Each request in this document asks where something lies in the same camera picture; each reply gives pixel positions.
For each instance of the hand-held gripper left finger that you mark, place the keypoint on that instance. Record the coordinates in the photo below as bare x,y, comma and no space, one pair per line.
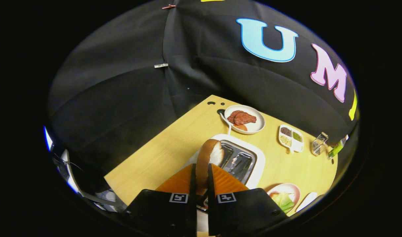
168,214

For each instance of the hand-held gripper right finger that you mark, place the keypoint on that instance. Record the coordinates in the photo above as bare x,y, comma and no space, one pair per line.
240,214

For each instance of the green lettuce leaf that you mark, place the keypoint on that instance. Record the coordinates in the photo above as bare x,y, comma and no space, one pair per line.
283,201

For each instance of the toasted bread slice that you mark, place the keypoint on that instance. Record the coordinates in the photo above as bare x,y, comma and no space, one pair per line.
207,158

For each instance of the pink round plate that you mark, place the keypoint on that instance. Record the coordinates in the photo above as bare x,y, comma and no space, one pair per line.
294,192

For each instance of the white toaster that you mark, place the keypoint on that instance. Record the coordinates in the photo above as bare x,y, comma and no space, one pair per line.
258,154

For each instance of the white square plate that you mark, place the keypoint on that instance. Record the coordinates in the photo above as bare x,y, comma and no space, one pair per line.
306,201

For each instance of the orange food piece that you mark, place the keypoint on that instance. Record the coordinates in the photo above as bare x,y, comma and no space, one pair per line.
241,127

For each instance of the white round plate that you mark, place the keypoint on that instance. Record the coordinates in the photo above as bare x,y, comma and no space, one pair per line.
257,126

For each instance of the white divided dish with beans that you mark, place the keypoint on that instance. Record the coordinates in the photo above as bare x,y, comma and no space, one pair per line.
298,145

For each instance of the red meat slice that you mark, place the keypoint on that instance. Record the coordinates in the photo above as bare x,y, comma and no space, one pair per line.
243,118

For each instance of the green label plastic bottle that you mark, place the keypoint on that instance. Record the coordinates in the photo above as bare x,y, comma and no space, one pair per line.
335,150

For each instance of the black backdrop cloth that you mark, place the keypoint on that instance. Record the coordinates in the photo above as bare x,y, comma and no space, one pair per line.
121,98

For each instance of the white cloth clip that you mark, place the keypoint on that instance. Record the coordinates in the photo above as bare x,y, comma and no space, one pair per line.
161,65

